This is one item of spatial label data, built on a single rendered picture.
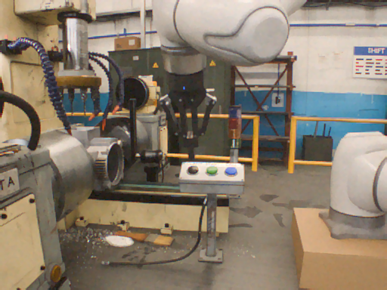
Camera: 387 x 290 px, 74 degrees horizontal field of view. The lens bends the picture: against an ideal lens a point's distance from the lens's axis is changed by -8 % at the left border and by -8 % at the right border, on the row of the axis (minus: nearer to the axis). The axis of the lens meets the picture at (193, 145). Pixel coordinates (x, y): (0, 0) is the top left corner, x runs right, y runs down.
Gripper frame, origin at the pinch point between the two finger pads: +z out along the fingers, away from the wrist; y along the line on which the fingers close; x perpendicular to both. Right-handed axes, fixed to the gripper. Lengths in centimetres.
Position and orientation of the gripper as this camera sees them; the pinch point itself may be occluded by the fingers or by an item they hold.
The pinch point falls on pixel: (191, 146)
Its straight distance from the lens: 69.6
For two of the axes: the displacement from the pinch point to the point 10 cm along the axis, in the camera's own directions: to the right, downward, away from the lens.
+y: -9.9, -0.1, 1.1
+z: 0.6, 7.9, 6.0
